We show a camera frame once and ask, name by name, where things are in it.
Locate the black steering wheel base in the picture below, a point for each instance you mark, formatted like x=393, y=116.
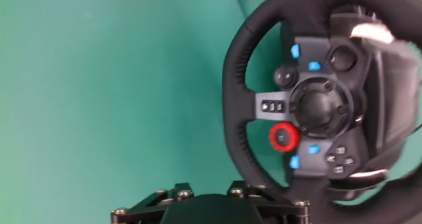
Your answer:
x=397, y=102

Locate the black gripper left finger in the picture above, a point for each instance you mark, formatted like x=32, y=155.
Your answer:
x=145, y=211

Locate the black racing steering wheel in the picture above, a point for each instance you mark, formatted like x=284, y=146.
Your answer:
x=318, y=107

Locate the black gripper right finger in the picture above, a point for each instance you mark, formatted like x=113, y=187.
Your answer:
x=283, y=211

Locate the green table mat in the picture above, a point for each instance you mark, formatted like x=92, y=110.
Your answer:
x=99, y=85

